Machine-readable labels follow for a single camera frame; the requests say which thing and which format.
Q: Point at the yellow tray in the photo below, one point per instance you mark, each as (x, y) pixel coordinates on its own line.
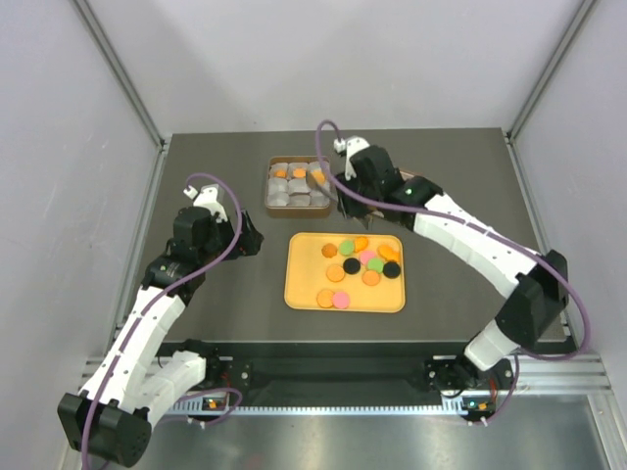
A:
(306, 267)

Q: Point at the orange cookie bottom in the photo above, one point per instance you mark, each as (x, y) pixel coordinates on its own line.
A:
(325, 298)

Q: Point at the pink cookie middle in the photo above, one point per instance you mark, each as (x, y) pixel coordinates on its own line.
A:
(366, 256)

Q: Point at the black cookie left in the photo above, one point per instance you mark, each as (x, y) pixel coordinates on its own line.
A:
(352, 266)

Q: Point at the pink cookie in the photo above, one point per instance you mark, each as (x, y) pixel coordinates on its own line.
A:
(340, 300)
(366, 256)

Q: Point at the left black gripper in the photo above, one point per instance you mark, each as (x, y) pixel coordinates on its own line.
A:
(250, 239)

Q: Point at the black cookie right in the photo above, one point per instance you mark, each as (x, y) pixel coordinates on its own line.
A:
(391, 270)

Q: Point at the green cookie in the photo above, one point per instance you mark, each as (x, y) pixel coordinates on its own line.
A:
(346, 248)
(376, 264)

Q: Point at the pink cookie bottom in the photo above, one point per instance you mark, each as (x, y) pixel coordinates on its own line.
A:
(340, 300)

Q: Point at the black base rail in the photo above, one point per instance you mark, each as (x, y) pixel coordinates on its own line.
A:
(345, 378)

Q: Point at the tan round cookie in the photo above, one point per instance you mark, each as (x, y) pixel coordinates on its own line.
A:
(318, 176)
(371, 278)
(335, 273)

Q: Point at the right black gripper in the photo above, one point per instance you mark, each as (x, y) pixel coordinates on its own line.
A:
(349, 209)

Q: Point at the orange fish cookie right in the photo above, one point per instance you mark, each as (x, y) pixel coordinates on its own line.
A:
(389, 254)

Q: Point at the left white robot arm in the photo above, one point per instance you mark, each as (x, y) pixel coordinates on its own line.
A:
(113, 415)

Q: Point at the orange flower cookie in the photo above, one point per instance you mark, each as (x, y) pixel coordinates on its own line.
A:
(329, 250)

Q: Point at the orange fish cookie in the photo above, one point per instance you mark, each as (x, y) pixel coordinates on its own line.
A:
(389, 254)
(360, 244)

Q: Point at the black cookie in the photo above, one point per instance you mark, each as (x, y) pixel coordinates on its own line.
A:
(391, 270)
(352, 266)

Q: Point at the orange fish cookie upper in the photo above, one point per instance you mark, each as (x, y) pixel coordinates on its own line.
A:
(360, 244)

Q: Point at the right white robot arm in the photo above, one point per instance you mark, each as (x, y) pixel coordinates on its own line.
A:
(531, 283)

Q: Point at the brown tin lid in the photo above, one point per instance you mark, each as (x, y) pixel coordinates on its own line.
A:
(409, 173)

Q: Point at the brown cookie tin box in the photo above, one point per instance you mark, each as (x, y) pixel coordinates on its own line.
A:
(293, 197)

